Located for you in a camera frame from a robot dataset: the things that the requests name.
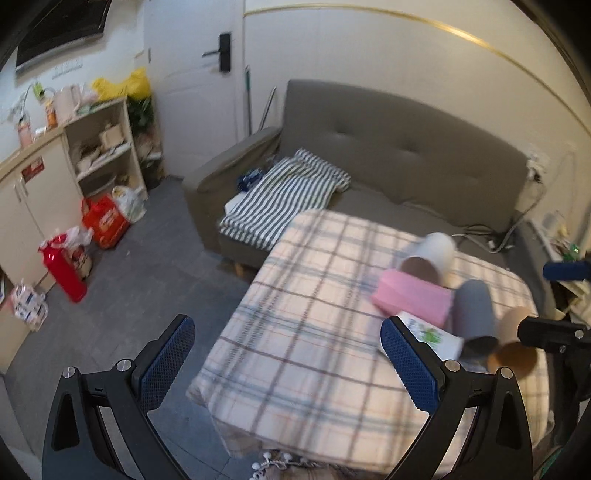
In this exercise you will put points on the white bottle pack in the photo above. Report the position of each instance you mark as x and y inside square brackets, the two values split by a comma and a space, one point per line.
[29, 306]

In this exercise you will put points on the white bedside table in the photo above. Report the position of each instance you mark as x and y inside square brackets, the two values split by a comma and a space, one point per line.
[570, 296]

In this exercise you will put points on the green glass bottle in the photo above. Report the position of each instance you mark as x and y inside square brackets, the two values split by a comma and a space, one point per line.
[573, 252]

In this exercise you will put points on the black door handle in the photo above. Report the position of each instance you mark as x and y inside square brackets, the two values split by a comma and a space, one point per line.
[223, 52]

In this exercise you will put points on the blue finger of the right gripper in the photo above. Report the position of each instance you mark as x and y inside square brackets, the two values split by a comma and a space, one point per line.
[567, 271]

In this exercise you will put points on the red shopping bag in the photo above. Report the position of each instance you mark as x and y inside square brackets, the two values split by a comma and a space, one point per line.
[105, 220]

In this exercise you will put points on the white plastic bag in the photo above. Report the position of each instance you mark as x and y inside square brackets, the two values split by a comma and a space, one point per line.
[129, 203]

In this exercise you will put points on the brown paper cup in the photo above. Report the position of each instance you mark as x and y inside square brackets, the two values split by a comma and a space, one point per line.
[511, 353]

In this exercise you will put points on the wall power socket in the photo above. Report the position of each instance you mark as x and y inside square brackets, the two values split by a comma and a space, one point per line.
[537, 163]

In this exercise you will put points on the green checked cloth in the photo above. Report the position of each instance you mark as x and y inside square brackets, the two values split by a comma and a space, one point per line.
[295, 184]

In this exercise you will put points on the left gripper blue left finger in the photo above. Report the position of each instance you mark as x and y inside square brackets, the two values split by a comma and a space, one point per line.
[159, 362]

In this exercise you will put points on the cream storage cabinet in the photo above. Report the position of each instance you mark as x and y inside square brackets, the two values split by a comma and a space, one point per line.
[41, 195]

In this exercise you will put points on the white floral paper cup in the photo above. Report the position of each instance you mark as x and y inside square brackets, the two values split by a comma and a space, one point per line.
[446, 345]

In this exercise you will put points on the pink hexagonal cup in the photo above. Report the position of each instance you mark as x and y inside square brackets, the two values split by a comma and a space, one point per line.
[401, 292]

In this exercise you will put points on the grey fabric sofa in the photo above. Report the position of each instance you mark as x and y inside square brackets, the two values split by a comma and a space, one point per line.
[413, 167]

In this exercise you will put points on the plaid blanket table cover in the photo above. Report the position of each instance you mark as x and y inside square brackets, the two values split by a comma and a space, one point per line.
[297, 368]

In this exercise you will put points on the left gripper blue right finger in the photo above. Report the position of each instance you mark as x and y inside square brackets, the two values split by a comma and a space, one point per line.
[417, 365]

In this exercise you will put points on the white plastic cup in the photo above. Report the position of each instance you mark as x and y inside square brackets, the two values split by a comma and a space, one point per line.
[431, 258]

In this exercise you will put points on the grey plastic cup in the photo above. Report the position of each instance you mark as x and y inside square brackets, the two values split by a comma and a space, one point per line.
[474, 320]

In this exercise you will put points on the yellow plastic bag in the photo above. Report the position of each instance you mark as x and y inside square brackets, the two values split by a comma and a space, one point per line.
[136, 86]

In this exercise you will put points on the white door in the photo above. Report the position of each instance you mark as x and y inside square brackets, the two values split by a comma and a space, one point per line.
[198, 108]

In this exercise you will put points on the wall mounted television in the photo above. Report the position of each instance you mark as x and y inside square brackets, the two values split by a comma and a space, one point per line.
[61, 26]

